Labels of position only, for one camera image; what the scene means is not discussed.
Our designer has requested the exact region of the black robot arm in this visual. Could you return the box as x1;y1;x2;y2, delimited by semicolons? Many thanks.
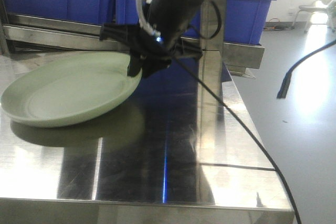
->
100;0;205;78

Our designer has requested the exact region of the orange cable on floor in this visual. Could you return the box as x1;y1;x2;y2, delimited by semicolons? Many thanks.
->
263;18;295;31

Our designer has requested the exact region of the thin black cable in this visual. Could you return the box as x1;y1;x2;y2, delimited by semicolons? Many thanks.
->
173;0;302;224

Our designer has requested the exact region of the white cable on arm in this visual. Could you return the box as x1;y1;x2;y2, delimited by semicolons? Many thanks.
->
128;0;161;37

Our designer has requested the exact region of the stainless steel shelf rail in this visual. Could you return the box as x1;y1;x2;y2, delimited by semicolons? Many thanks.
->
1;14;265;69

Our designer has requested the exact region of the grey stool in background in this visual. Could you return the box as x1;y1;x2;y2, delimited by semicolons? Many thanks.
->
291;0;334;33

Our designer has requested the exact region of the stainless steel shelf post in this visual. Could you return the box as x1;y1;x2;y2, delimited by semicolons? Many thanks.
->
200;0;227;52

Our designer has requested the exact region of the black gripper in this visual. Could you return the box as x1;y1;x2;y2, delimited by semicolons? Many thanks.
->
100;23;202;78

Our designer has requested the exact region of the black sleeved cable right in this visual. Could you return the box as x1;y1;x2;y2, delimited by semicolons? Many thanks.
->
277;39;336;100

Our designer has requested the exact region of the blue plastic bin right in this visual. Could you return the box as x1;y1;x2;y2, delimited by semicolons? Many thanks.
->
115;0;276;45

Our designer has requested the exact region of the light green round plate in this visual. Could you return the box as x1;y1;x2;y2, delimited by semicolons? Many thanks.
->
1;51;142;127

